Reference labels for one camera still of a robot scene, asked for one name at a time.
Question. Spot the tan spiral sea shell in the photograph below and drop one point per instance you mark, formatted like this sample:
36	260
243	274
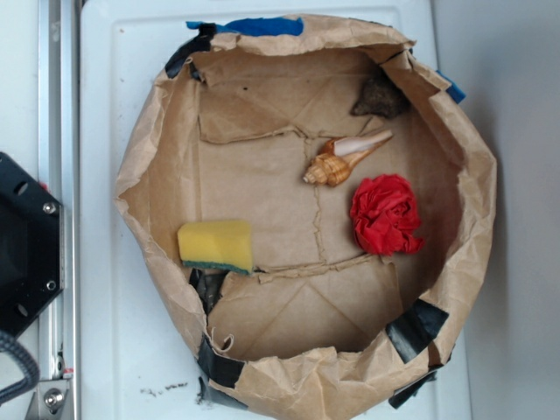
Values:
339	156

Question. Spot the brown paper bag bin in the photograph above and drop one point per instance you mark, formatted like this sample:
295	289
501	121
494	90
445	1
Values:
320	329

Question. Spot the yellow green sponge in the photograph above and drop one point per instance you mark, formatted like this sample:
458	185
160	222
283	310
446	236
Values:
221	245

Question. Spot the red crumpled paper ball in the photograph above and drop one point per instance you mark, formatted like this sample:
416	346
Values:
385	216

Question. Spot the dark brown rock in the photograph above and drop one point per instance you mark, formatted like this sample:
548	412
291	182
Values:
380	97

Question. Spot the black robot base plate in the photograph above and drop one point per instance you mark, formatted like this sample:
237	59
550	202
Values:
30	248

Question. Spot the aluminium frame rail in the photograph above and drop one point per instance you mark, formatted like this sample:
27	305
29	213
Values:
59	167

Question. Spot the metal corner bracket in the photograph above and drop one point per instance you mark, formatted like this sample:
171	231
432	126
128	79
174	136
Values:
51	400

